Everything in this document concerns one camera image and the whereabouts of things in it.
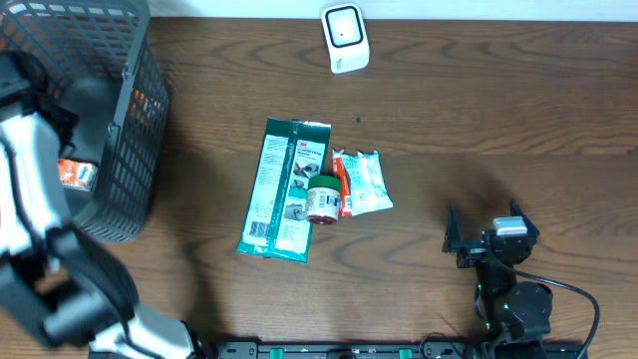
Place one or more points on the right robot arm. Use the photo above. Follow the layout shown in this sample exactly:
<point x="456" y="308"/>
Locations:
<point x="516" y="313"/>

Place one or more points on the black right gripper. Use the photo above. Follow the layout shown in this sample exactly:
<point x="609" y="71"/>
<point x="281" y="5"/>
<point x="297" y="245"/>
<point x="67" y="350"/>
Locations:
<point x="473" y="250"/>

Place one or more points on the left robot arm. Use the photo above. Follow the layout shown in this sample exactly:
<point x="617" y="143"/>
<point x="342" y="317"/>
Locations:
<point x="58" y="284"/>

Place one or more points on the orange small box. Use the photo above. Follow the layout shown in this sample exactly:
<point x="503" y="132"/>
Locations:
<point x="77" y="175"/>

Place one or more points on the green 3M package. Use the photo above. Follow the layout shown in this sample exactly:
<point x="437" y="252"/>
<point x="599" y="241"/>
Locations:
<point x="275" y="225"/>

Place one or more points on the green lid small jar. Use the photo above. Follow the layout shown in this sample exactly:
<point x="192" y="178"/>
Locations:
<point x="323" y="200"/>

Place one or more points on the dark grey plastic basket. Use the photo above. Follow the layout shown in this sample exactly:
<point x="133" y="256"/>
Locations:
<point x="98" y="64"/>

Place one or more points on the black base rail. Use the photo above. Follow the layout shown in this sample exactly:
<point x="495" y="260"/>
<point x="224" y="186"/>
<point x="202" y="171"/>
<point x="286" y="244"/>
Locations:
<point x="431" y="349"/>

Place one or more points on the red tube packet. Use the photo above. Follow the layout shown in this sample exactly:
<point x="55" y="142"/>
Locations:
<point x="340" y="173"/>

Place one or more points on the white barcode scanner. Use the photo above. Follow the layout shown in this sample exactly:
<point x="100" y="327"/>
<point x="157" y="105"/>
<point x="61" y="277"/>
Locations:
<point x="346" y="38"/>

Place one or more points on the mint green wipes packet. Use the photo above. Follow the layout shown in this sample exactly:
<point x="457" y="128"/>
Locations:
<point x="368" y="192"/>

